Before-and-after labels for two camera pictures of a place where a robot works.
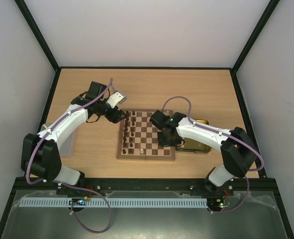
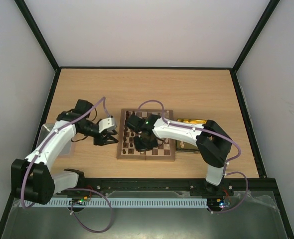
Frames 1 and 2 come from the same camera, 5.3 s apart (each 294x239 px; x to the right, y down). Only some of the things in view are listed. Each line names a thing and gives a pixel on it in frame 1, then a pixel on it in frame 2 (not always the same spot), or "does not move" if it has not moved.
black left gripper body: [112, 117] to [98, 141]
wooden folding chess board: [138, 139] does not move
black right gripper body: [167, 140] to [144, 143]
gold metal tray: [194, 147] does not move
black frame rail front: [21, 184] does not move
